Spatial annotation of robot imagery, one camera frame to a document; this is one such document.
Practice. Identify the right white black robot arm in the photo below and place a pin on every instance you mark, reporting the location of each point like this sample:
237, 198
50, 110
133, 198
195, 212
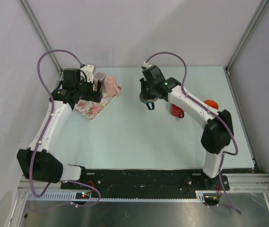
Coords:
217, 125

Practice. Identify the white slotted cable duct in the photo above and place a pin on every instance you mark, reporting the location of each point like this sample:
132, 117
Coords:
80, 196

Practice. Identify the pink mug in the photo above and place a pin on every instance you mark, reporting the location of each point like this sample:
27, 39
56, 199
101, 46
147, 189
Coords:
111, 86

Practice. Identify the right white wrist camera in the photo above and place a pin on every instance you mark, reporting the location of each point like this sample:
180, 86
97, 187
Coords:
145, 65

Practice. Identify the purple mug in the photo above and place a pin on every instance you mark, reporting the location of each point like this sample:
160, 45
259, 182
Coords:
99, 76

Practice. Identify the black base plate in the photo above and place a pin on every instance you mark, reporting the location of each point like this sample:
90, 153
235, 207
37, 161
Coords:
148, 184

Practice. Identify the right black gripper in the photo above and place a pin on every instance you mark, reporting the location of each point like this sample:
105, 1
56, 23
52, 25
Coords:
143, 95

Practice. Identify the floral serving tray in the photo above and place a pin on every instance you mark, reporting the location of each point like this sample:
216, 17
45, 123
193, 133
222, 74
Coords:
90, 109

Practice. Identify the aluminium frame rail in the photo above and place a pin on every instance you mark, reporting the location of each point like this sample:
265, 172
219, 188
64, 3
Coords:
248, 182

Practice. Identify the right aluminium corner post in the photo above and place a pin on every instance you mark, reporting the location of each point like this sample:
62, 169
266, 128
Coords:
254, 21

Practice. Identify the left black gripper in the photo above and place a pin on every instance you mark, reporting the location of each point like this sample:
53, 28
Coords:
93, 95

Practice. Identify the green mug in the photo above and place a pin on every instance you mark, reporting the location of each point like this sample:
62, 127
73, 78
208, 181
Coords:
149, 103

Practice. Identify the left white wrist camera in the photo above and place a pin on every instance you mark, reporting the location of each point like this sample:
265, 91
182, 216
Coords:
89, 70

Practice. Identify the left aluminium corner post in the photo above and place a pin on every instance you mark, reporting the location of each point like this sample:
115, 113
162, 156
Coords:
39, 31

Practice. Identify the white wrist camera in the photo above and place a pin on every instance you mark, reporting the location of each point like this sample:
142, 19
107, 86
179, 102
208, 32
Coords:
89, 70
145, 65

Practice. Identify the aluminium corner post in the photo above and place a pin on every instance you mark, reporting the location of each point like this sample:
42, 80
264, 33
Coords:
254, 21
39, 31

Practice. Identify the red mug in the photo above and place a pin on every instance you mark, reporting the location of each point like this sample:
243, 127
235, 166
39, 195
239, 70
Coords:
176, 111

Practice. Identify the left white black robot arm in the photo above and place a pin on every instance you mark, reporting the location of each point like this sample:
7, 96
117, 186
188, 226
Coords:
38, 162

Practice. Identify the orange mug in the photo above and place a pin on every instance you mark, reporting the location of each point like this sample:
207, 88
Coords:
212, 104

